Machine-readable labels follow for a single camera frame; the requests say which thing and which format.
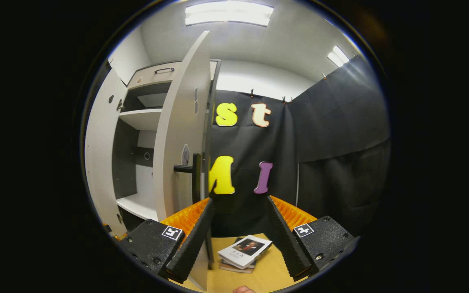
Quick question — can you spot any grey cabinet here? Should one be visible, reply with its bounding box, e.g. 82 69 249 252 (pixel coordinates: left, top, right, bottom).
110 60 219 232

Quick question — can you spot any grey cabinet drawer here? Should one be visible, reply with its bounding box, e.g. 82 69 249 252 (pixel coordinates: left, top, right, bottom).
127 61 219 90

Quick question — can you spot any small ceiling light panel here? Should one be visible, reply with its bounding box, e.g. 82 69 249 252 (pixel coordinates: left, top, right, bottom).
327 46 350 68

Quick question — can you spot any grey cabinet door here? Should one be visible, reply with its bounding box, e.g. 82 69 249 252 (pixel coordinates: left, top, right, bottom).
85 67 128 238
153 31 222 291

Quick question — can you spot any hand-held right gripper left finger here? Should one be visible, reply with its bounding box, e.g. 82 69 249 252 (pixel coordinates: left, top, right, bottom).
118 198 215 284

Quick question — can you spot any grey cabinet shelf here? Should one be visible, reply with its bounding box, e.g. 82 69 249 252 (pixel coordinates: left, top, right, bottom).
118 108 163 131
116 192 159 222

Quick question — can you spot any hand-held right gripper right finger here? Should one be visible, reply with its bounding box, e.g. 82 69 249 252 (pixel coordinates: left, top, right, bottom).
265 195 360 282

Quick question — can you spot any brown book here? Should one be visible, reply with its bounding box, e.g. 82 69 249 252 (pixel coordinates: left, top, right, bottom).
218 260 256 274

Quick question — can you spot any black backdrop cloth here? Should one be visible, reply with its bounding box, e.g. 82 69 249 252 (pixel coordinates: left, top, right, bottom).
208 55 392 238

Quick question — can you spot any black door handle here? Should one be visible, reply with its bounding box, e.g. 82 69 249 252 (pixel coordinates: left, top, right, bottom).
173 153 202 204

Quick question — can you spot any white portrait booklet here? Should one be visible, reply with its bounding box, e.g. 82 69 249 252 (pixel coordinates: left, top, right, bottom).
217 235 273 270

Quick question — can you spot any large ceiling light panel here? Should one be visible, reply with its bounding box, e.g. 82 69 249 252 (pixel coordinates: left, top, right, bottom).
185 1 274 27

